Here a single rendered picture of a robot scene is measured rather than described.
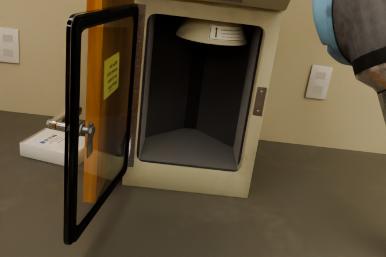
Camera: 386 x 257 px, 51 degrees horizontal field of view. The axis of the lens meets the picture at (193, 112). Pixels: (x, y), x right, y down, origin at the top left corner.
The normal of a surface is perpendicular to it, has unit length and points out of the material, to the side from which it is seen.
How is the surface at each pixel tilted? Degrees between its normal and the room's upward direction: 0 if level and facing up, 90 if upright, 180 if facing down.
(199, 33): 67
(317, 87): 90
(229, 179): 90
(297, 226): 0
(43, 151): 90
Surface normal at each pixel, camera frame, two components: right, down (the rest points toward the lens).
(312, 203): 0.12, -0.94
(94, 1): 0.00, 0.34
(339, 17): -0.70, 0.36
